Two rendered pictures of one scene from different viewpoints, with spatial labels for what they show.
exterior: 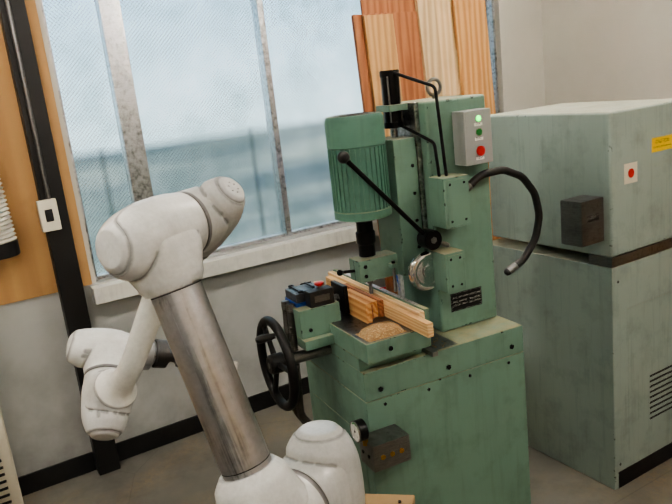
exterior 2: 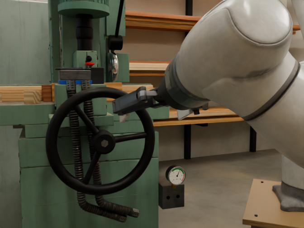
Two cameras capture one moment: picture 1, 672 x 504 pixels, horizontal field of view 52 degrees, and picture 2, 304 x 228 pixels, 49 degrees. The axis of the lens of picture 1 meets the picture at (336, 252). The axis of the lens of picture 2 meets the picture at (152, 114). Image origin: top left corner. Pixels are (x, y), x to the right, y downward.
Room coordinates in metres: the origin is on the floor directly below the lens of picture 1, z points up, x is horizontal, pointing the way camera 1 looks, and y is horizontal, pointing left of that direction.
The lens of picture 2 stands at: (1.71, 1.06, 0.98)
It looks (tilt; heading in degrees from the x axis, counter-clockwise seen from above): 6 degrees down; 276
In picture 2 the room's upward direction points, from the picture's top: straight up
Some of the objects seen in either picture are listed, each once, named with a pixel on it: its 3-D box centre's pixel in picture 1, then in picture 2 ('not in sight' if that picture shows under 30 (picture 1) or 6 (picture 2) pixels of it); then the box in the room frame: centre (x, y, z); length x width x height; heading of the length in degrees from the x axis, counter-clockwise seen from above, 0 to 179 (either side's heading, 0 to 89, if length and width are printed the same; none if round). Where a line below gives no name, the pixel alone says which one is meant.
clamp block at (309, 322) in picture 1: (311, 315); (79, 98); (2.03, 0.10, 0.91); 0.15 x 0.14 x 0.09; 25
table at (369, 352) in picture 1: (337, 322); (77, 111); (2.07, 0.02, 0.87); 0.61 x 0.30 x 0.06; 25
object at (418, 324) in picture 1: (372, 302); (86, 94); (2.07, -0.10, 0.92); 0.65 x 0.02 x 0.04; 25
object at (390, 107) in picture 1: (392, 99); not in sight; (2.13, -0.22, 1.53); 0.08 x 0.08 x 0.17; 25
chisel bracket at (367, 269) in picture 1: (374, 268); (84, 64); (2.08, -0.11, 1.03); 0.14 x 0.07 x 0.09; 115
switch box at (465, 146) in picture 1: (472, 136); not in sight; (2.08, -0.45, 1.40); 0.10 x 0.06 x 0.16; 115
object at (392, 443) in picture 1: (385, 448); (168, 191); (1.78, -0.08, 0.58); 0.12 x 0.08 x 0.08; 115
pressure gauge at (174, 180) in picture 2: (360, 432); (174, 177); (1.75, -0.01, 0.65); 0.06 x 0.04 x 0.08; 25
